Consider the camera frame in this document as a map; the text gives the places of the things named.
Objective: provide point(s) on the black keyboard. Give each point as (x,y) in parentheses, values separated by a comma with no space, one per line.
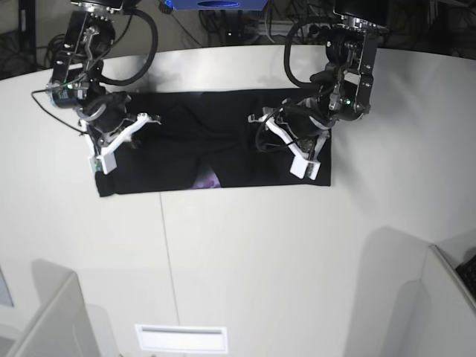
(467,273)

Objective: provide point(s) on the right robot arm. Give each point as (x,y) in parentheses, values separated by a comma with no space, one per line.
(77,81)

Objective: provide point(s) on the black T-shirt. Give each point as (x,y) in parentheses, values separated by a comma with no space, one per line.
(204,140)

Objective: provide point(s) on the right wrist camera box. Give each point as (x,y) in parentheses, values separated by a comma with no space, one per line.
(103,163)

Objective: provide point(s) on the white partition panel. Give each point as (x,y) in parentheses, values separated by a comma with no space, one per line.
(442,319)
(44,313)

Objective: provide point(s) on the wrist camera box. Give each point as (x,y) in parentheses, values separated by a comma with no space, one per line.
(103,163)
(303,168)

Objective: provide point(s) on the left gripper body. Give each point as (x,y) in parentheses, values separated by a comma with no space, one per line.
(304,121)

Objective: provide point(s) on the white partition panel right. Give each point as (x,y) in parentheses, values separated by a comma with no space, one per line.
(442,319)

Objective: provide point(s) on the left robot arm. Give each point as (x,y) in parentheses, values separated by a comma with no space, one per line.
(341,91)

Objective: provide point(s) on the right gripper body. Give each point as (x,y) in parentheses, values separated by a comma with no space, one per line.
(106,116)

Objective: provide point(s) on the white partition panel left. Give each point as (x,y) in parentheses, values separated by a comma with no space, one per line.
(44,313)

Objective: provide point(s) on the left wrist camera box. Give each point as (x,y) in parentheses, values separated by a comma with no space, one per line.
(303,168)

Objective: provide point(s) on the blue box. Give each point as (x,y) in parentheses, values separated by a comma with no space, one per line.
(218,4)

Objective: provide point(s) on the white slotted plate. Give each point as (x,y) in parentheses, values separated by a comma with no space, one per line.
(176,339)

